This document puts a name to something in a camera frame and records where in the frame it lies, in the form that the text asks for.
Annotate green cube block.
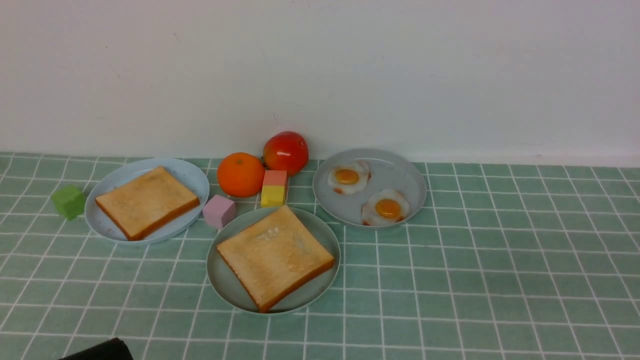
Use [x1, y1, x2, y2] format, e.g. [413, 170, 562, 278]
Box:
[50, 184, 87, 221]

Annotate salmon pink block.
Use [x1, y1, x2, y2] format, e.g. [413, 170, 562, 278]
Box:
[262, 170, 288, 188]

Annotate pink cube block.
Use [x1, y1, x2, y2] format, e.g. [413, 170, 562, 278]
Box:
[202, 194, 237, 230]

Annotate yellow block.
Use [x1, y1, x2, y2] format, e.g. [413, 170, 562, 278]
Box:
[260, 185, 287, 208]

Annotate red tomato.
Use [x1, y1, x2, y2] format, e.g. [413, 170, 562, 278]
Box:
[262, 131, 309, 177]

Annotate toast slice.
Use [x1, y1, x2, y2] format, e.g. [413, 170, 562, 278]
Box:
[94, 166, 201, 242]
[216, 204, 335, 313]

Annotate grey-blue egg plate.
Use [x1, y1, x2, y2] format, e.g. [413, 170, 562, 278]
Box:
[311, 148, 428, 230]

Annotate orange fruit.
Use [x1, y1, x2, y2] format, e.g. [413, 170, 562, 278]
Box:
[216, 152, 266, 198]

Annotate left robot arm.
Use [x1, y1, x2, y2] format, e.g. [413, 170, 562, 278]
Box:
[61, 337, 134, 360]

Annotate fried egg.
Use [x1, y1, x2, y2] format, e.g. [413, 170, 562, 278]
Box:
[361, 188, 410, 227]
[327, 161, 371, 195]

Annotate front fried egg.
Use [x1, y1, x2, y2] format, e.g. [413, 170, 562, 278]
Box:
[361, 188, 410, 227]

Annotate light blue bread plate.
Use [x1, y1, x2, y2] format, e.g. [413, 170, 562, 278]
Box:
[84, 158, 210, 246]

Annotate back fried egg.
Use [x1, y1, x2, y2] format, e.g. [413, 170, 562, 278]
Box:
[327, 161, 371, 195]

